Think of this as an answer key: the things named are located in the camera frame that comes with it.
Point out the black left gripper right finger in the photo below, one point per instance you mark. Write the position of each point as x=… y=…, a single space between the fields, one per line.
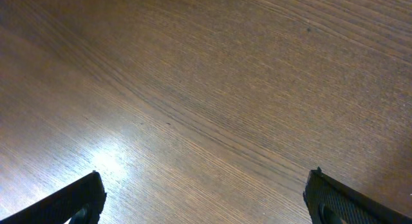
x=330 y=201

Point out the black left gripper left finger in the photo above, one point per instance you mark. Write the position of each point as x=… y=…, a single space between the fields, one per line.
x=79 y=202

